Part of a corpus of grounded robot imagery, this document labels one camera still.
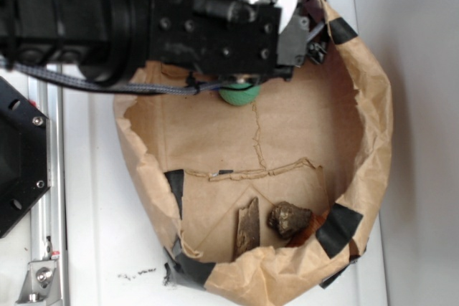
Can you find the green foam ball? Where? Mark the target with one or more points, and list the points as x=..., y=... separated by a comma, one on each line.
x=239, y=94

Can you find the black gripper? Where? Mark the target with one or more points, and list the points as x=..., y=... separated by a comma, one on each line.
x=256, y=39

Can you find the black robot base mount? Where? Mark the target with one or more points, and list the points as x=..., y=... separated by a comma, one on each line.
x=24, y=164

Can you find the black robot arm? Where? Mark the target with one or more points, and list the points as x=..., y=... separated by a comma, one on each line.
x=97, y=46

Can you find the dark brown rock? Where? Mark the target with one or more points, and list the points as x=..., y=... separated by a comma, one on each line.
x=288, y=219

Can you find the brown bark piece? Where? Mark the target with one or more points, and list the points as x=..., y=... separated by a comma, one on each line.
x=248, y=228

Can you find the aluminium extrusion rail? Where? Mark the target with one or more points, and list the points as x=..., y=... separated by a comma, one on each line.
x=48, y=215

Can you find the metal corner bracket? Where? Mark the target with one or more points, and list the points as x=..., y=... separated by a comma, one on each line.
x=41, y=285

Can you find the brown paper bag tray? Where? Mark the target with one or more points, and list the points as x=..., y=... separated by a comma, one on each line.
x=322, y=141

